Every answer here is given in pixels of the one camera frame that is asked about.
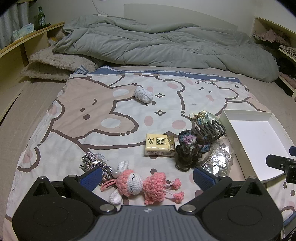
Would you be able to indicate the green glass bottle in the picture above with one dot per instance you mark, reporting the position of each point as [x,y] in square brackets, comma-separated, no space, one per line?
[41,19]

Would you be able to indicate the pile of folded clothes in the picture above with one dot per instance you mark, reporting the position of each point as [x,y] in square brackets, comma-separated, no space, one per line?
[272,36]

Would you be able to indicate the pale tissue packet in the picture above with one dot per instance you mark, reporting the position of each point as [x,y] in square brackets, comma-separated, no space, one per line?
[23,31]

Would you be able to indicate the beige fluffy pillow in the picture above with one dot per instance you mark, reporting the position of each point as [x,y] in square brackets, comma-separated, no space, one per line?
[53,62]

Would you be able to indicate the white cardboard box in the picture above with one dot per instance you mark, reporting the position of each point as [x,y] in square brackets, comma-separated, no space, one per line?
[256,139]

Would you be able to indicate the grey curtain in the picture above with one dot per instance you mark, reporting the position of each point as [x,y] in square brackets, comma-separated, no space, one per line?
[16,16]

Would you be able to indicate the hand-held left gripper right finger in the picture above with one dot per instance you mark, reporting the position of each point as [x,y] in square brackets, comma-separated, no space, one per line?
[203,180]

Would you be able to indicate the bear printed blanket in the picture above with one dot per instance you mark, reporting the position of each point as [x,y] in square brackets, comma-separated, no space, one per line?
[92,120]

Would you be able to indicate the grey duvet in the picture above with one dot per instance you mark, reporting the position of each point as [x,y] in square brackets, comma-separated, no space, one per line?
[161,41]

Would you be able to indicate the dark hair claw clip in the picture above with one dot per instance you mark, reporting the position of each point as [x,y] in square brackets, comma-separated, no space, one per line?
[210,129]

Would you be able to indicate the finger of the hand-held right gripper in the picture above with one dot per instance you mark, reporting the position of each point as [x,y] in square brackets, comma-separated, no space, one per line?
[275,161]
[293,150]

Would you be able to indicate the wooden open shelf unit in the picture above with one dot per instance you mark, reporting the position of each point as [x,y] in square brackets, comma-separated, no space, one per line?
[261,25]

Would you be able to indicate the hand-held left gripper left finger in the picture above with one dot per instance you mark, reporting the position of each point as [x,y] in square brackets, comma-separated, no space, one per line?
[91,179]

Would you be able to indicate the pink crochet doll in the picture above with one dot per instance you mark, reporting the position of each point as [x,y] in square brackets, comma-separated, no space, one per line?
[136,183]

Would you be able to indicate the grey white yarn ball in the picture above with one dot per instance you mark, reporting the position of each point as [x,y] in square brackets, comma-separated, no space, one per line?
[143,95]

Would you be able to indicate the yellow tissue pack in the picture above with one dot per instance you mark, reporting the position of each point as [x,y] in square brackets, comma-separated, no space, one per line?
[159,144]

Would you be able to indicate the multicolour crochet scrunchie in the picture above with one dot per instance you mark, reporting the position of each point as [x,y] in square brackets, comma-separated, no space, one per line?
[192,144]

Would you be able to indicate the wooden bedside shelf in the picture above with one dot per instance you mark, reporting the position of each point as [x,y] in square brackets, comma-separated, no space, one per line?
[16,55]

